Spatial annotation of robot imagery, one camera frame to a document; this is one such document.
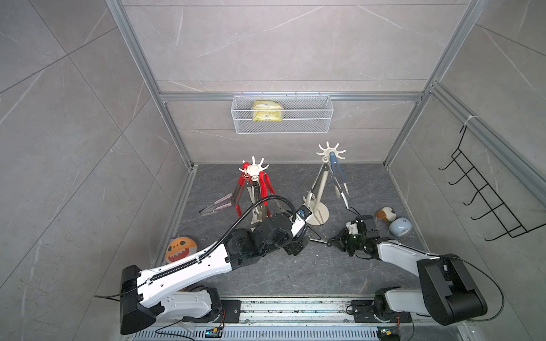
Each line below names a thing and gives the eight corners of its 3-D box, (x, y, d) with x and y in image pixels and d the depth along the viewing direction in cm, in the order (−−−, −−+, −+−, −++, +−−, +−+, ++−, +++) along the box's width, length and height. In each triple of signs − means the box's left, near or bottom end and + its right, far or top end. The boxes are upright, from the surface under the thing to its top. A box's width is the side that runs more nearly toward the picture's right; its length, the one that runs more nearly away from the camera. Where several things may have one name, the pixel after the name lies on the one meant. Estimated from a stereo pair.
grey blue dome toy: (388, 238, 94) (396, 229, 87) (384, 227, 97) (392, 217, 90) (405, 238, 94) (415, 229, 87) (401, 227, 97) (410, 217, 90)
